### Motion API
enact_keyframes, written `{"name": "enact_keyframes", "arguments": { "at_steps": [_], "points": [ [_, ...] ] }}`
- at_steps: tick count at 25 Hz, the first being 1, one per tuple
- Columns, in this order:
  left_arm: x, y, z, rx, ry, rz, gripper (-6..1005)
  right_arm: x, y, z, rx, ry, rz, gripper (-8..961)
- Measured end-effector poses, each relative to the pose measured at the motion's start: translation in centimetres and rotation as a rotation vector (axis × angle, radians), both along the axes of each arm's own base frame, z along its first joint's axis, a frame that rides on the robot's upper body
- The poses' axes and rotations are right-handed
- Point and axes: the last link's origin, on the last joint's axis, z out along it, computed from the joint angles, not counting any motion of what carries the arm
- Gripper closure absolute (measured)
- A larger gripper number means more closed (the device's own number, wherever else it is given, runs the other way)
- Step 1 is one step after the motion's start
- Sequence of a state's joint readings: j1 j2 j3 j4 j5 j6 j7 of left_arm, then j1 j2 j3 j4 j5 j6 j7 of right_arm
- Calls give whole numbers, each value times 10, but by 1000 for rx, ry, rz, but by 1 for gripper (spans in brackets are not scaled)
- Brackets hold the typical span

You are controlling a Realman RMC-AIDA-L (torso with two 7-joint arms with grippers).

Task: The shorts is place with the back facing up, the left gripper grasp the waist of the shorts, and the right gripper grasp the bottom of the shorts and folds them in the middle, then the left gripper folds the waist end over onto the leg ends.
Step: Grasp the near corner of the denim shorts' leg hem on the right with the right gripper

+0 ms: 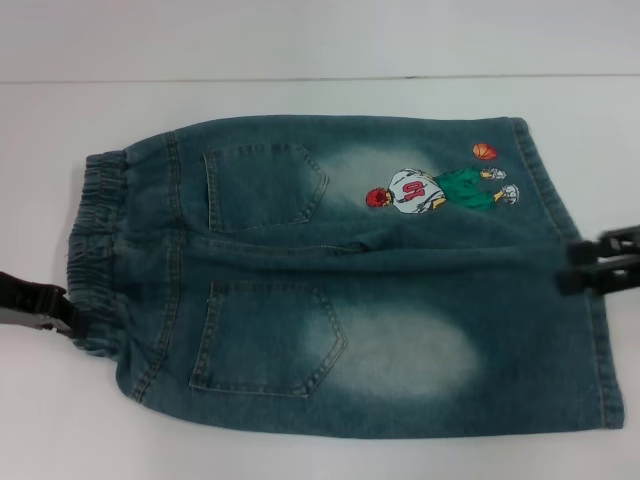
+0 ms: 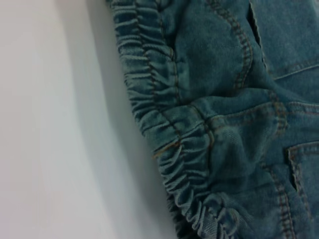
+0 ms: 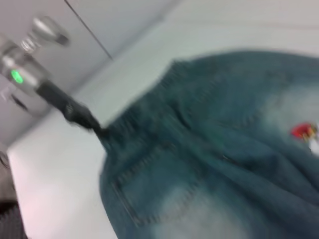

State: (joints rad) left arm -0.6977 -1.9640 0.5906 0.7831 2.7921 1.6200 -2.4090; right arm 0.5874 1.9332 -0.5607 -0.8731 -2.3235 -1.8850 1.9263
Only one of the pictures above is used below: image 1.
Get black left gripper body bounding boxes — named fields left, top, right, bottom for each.
left=0, top=270, right=67, bottom=331

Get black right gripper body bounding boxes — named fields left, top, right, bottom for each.
left=601, top=225, right=640, bottom=298

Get blue denim shorts with print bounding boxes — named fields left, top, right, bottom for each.
left=62, top=115, right=626, bottom=426

